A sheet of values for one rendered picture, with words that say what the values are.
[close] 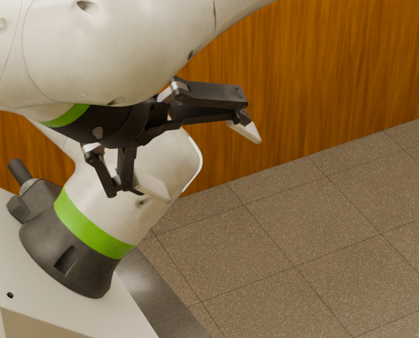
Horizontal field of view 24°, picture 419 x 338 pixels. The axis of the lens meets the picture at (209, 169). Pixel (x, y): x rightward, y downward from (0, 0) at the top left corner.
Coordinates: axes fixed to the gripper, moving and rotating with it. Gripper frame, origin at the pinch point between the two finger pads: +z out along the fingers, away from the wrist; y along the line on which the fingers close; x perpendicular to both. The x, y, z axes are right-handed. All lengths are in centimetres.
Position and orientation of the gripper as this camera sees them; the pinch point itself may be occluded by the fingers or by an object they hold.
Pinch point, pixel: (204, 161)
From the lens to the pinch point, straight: 116.0
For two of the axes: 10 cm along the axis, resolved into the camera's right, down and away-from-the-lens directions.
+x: 3.3, 8.0, -5.0
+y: -7.9, 5.2, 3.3
